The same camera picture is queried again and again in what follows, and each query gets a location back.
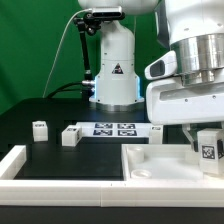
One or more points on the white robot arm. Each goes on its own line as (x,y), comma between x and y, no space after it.
(187,83)

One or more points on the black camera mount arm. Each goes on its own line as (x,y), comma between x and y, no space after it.
(86,25)

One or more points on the white square tabletop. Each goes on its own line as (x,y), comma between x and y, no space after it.
(165,162)

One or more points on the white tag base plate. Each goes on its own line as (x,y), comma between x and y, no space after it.
(109,130)

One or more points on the grey camera on mount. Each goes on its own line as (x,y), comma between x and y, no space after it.
(107,12)

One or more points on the white U-shaped fence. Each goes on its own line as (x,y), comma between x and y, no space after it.
(125,193)

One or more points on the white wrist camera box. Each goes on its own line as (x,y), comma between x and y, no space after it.
(163,67)

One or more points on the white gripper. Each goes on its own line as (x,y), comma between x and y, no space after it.
(169,103)

